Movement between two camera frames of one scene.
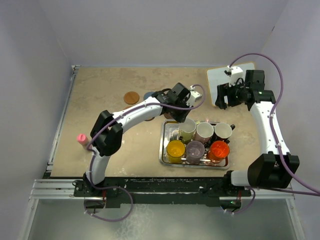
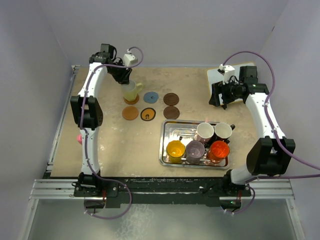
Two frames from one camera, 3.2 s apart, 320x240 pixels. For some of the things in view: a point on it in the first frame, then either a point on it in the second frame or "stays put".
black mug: x=223 y=131 stays put
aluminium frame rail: x=46 y=186 stays put
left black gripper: x=180 y=118 → x=124 y=78
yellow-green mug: x=187 y=129 → x=130 y=90
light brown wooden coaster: x=131 y=97 stays put
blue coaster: x=147 y=94 stays put
